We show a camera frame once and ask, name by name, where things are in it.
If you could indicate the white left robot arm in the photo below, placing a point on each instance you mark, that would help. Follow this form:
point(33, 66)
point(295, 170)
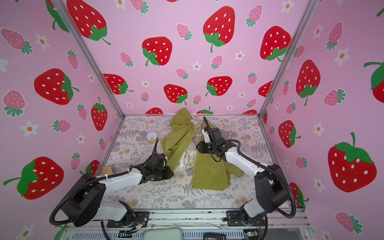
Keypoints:
point(86, 201)

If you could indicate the tan cardboard box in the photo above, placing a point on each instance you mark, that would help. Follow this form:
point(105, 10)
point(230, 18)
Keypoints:
point(107, 171)

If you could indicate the white device on rail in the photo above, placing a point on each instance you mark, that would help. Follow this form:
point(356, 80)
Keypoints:
point(163, 234)

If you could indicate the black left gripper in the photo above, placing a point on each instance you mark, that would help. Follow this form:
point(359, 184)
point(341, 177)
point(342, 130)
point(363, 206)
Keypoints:
point(168, 173)

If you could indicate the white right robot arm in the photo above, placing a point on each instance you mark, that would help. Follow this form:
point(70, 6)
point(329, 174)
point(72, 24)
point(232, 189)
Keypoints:
point(273, 193)

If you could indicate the small white-lidded can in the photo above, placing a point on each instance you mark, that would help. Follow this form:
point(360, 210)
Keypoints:
point(152, 137)

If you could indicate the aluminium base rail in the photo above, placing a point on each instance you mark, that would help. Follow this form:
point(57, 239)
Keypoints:
point(215, 218)

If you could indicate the black device on rail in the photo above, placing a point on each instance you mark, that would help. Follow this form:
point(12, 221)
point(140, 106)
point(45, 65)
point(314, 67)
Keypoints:
point(214, 236)

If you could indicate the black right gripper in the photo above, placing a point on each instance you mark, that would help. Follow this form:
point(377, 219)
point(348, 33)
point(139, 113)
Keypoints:
point(201, 148)

